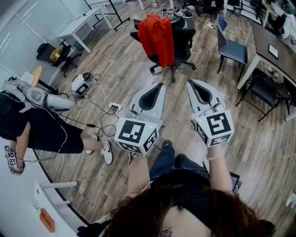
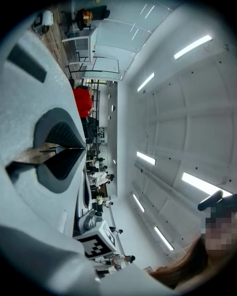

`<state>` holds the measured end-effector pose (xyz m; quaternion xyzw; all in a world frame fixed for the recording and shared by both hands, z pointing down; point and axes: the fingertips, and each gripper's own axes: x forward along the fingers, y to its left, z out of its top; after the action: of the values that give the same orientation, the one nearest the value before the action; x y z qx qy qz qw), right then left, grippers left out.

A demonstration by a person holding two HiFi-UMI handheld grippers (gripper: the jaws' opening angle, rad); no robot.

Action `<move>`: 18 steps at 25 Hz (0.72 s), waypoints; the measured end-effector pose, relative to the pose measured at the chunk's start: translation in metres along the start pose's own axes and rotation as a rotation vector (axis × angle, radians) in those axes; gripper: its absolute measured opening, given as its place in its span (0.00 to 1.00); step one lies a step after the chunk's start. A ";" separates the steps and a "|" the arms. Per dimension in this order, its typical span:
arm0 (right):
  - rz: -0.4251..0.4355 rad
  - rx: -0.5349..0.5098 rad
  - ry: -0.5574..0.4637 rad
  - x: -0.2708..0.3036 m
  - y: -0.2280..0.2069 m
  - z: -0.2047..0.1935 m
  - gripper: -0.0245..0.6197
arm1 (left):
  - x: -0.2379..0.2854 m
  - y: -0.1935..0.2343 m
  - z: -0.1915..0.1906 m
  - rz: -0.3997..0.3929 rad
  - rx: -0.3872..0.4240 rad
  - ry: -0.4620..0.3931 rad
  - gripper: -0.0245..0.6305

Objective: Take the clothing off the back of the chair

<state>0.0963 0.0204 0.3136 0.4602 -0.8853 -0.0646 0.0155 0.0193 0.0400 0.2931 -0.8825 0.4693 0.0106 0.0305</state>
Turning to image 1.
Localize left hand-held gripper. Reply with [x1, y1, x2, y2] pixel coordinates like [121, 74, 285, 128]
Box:
[114, 82, 167, 156]

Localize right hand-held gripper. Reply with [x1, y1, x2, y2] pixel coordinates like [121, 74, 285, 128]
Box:
[186, 79, 235, 148]

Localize black office chair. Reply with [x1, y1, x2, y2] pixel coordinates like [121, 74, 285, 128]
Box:
[129, 15, 197, 83]

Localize red clothing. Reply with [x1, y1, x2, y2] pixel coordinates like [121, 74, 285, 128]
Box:
[137, 14, 175, 69]

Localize person's right forearm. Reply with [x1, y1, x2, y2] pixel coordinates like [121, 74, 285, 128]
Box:
[205, 145, 234, 195]

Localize person's left forearm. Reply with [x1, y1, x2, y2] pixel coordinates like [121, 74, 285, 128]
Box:
[126, 152, 151, 198]

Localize blue padded chair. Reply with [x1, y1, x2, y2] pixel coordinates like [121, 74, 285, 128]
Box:
[216, 13, 249, 82]

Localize black folding chair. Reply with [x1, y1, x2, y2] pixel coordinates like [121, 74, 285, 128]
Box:
[235, 68, 292, 123]

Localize small black swivel chair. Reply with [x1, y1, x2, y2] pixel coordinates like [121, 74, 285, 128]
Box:
[36, 41, 82, 78]

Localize white power strip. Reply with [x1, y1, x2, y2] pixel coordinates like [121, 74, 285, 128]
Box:
[108, 101, 123, 112]

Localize person's blue jeans legs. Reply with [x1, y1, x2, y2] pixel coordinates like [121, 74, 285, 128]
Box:
[148, 145, 211, 186]

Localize white gripper on floor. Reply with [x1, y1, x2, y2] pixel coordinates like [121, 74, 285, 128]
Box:
[71, 72, 93, 97]

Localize brown table with white legs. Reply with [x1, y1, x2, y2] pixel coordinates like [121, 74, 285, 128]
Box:
[236, 21, 296, 122]

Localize framed white paper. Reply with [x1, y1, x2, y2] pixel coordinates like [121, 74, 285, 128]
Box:
[268, 44, 279, 60]

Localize person's black top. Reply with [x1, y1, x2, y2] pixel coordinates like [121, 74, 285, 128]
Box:
[150, 168, 212, 223]

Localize white desk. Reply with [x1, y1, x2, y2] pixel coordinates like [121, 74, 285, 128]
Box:
[57, 6, 113, 54]

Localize yellow bag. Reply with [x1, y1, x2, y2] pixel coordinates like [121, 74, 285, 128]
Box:
[49, 48, 62, 68]

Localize orange box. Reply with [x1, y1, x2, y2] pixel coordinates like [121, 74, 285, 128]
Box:
[39, 207, 56, 233]

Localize curved white table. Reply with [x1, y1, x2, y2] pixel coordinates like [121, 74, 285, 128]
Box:
[0, 148, 90, 237]

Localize white floor cable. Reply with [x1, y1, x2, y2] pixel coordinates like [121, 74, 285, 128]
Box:
[52, 85, 111, 171]

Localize black floor cable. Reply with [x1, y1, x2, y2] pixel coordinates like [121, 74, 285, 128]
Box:
[57, 92, 121, 137]

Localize pile of cables and gear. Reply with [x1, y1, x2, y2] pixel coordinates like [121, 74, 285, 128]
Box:
[160, 6, 194, 19]

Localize black metal rack frame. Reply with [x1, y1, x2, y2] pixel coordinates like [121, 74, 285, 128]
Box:
[83, 0, 131, 31]

